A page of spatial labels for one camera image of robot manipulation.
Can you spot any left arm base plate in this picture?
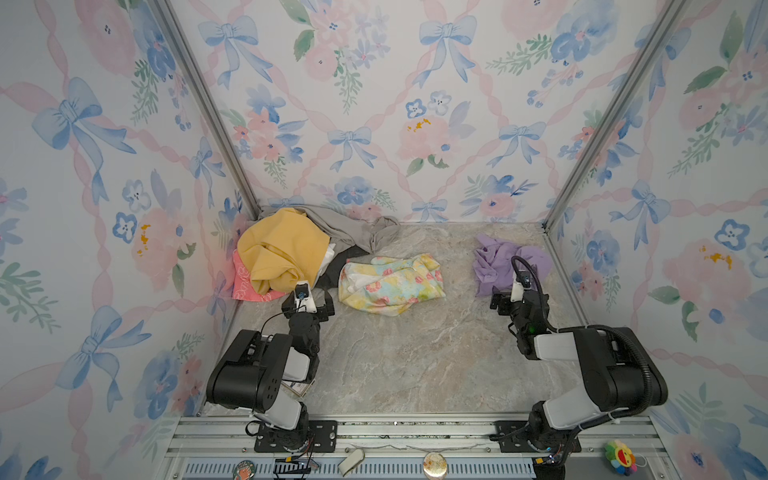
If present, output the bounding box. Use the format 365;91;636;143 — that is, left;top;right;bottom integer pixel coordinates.
253;420;339;454

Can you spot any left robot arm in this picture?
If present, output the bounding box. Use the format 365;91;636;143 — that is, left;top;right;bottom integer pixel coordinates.
206;282;338;455

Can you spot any round sticker badge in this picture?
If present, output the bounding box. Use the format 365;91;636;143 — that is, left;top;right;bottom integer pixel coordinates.
232;460;256;480

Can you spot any black connector board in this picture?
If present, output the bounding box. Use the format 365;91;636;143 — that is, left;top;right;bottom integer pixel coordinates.
272;457;313;480

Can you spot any floral pastel cloth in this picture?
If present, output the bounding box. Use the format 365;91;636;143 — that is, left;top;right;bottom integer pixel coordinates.
338;254;446;317

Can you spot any white oval tag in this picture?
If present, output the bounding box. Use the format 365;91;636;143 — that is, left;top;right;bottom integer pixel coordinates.
338;448;365;477

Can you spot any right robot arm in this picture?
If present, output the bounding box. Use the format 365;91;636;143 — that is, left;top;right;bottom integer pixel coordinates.
490;255;669;463

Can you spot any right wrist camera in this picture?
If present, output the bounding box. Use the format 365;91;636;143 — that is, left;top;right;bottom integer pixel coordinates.
510;270;533;302

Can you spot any round tan badge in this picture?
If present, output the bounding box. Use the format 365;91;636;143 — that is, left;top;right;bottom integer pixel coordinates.
422;452;448;480

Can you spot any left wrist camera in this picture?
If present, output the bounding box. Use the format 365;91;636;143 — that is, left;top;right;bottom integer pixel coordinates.
293;281;314;308

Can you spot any pink patterned cloth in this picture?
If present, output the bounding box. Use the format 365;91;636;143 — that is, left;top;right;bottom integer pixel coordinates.
233;250;285;303

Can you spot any aluminium rail frame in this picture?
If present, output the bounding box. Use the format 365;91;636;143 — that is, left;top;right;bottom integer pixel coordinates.
154;386;680;479

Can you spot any grey cloth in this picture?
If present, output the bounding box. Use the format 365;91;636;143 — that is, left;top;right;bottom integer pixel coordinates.
283;205;401;254

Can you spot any small framed card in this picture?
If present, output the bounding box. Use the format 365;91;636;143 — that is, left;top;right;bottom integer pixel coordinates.
282;380;314;398

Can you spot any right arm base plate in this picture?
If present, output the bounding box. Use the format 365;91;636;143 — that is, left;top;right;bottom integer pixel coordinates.
489;420;569;455

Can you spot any black cloth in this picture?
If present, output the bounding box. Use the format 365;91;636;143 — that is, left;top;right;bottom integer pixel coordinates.
315;245;369;291

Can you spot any purple cloth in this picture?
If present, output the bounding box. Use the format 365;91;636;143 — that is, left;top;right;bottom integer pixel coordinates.
472;234;553;297

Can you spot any yellow cloth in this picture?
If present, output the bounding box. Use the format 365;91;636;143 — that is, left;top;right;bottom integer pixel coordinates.
237;208;330;295

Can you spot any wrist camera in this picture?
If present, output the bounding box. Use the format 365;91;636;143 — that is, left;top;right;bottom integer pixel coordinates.
510;270;533;302
293;281;314;308

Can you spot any colourful flower toy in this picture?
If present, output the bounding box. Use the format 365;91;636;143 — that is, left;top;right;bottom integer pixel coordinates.
604;440;639;476

